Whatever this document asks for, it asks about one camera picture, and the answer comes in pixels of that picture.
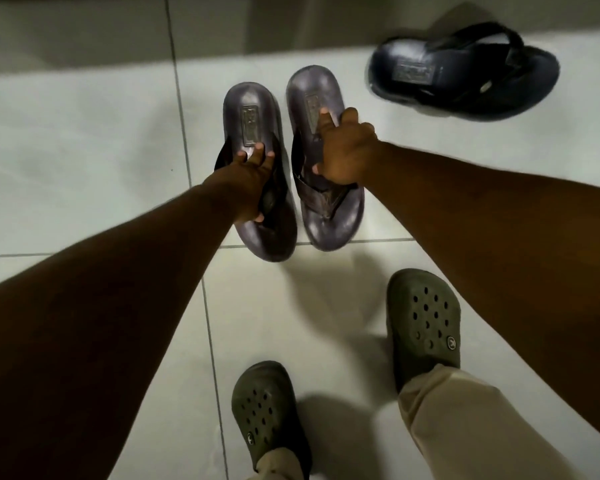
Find person's left hand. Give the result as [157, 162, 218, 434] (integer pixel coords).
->
[202, 143, 276, 226]

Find person's right hand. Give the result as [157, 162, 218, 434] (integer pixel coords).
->
[313, 107, 381, 187]

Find dark purple flip-flop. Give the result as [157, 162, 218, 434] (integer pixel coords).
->
[285, 65, 366, 253]
[214, 82, 299, 263]

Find person's right forearm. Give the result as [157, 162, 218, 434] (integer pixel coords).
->
[361, 140, 600, 449]

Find person's left forearm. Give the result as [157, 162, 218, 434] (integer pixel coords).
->
[0, 181, 237, 480]

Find dark blue flip-flop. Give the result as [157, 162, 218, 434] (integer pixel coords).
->
[365, 21, 561, 121]

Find olive green right clog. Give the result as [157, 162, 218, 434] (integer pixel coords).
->
[385, 268, 463, 396]

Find olive green clog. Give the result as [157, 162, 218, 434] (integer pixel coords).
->
[385, 268, 463, 396]
[231, 361, 314, 476]

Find olive green left clog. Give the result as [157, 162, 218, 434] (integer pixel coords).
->
[231, 361, 314, 476]

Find beige trousers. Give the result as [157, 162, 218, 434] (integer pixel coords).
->
[254, 364, 590, 480]

